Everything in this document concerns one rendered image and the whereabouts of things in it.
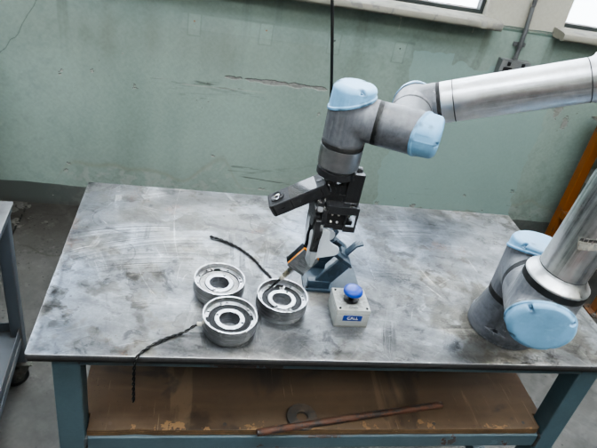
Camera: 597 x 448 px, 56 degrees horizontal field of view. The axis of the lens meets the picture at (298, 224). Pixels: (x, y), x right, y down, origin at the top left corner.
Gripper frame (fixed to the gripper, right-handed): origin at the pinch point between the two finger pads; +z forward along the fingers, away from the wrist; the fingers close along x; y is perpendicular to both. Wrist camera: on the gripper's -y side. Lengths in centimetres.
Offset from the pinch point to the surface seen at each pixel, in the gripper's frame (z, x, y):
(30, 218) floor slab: 93, 141, -101
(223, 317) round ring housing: 11.6, -6.6, -15.0
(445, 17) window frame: -21, 153, 72
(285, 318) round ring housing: 10.8, -6.7, -2.9
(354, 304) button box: 8.7, -3.3, 11.3
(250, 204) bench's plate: 13.1, 39.1, -9.2
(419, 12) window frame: -21, 153, 60
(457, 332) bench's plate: 13.2, -4.5, 34.5
